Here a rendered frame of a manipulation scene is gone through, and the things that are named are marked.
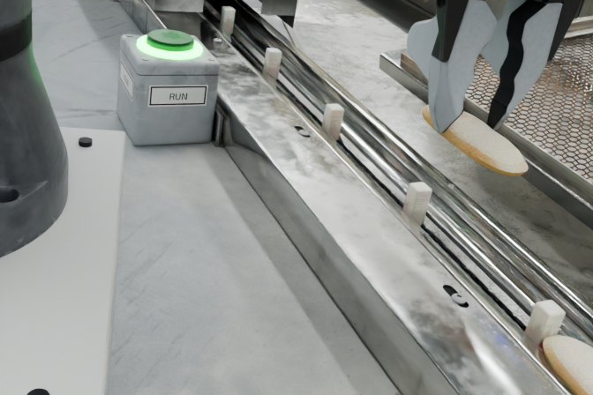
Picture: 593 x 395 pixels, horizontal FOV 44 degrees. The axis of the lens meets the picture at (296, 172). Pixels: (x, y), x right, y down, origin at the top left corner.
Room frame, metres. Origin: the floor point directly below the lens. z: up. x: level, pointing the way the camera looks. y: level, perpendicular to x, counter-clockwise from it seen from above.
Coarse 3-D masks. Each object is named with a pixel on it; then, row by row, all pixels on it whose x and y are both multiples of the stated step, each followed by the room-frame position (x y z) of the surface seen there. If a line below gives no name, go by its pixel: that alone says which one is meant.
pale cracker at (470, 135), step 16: (464, 112) 0.48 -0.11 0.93; (448, 128) 0.45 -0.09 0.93; (464, 128) 0.45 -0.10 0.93; (480, 128) 0.46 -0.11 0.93; (464, 144) 0.44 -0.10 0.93; (480, 144) 0.43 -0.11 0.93; (496, 144) 0.43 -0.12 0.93; (512, 144) 0.44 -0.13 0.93; (480, 160) 0.42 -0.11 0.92; (496, 160) 0.42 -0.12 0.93; (512, 160) 0.42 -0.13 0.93
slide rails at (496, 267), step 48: (240, 48) 0.77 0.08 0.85; (288, 96) 0.66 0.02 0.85; (336, 144) 0.57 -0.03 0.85; (384, 192) 0.50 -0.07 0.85; (432, 240) 0.44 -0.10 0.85; (480, 240) 0.45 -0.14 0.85; (480, 288) 0.39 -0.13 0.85; (528, 288) 0.40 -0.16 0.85; (528, 336) 0.35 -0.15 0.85; (576, 336) 0.36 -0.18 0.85
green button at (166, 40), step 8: (152, 32) 0.60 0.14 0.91; (160, 32) 0.61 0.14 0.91; (168, 32) 0.61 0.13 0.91; (176, 32) 0.61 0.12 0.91; (152, 40) 0.59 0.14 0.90; (160, 40) 0.59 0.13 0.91; (168, 40) 0.59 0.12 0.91; (176, 40) 0.59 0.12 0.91; (184, 40) 0.60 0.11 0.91; (192, 40) 0.61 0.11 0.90; (160, 48) 0.58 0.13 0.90; (168, 48) 0.58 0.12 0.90; (176, 48) 0.58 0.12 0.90; (184, 48) 0.59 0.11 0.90; (192, 48) 0.60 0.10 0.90
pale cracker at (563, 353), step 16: (560, 336) 0.35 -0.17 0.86; (544, 352) 0.34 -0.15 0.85; (560, 352) 0.33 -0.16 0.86; (576, 352) 0.33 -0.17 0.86; (592, 352) 0.33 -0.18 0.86; (560, 368) 0.32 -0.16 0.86; (576, 368) 0.32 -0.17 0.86; (592, 368) 0.32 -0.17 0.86; (576, 384) 0.31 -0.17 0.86; (592, 384) 0.31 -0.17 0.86
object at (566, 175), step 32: (576, 32) 0.79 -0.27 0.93; (416, 64) 0.67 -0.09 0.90; (480, 64) 0.70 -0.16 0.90; (576, 64) 0.71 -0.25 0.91; (576, 96) 0.64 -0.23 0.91; (512, 128) 0.55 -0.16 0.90; (544, 128) 0.57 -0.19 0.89; (576, 128) 0.58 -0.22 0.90; (544, 160) 0.51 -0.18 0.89; (576, 160) 0.52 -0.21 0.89; (576, 192) 0.48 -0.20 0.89
